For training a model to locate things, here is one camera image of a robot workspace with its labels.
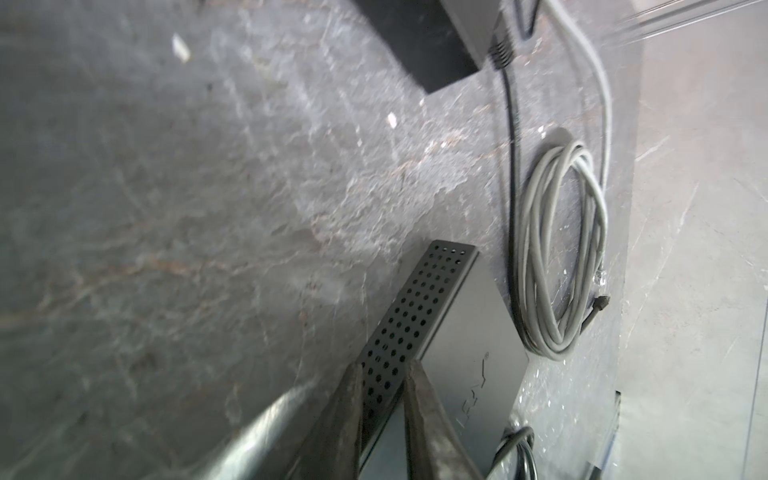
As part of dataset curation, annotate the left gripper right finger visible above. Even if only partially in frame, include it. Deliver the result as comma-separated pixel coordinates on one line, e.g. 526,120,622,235
403,359,482,479

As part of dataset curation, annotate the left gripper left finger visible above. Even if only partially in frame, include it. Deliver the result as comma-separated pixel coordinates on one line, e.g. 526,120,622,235
286,363,363,479

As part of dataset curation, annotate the short black cable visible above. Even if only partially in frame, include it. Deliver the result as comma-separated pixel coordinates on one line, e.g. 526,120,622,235
488,424,540,480

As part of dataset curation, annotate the dark grey network switch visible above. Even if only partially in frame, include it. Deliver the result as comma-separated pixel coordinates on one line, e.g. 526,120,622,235
357,240,529,479

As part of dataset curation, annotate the grey ethernet cable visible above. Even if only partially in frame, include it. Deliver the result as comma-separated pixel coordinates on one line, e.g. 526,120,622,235
512,0,614,362

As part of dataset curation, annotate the long black ethernet cable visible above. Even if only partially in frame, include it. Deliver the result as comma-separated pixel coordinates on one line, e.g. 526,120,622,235
488,29,612,352

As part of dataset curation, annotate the ribbed black network switch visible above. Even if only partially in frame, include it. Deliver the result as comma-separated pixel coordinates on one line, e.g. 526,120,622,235
355,0,501,94

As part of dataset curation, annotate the black power adapter with cable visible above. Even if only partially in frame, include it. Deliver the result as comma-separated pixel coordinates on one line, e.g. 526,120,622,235
513,0,542,41

